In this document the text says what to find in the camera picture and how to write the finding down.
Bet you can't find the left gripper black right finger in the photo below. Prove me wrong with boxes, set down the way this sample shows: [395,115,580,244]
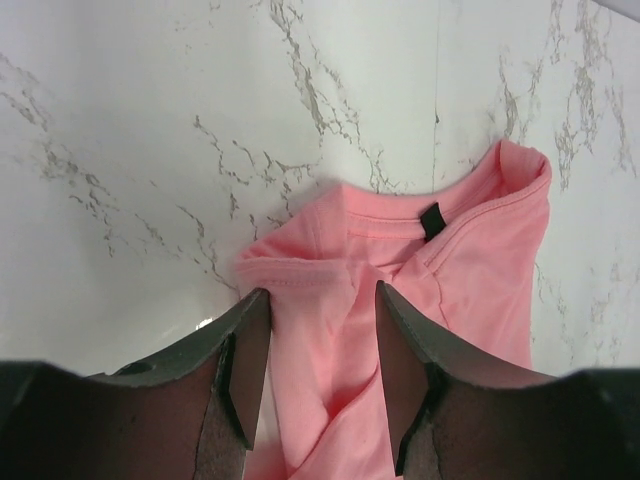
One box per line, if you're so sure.
[375,281,550,478]

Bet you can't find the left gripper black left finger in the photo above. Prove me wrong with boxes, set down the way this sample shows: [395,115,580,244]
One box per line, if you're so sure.
[89,288,271,450]

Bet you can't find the pink t shirt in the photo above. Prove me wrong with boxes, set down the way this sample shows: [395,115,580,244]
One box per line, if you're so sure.
[236,140,552,479]

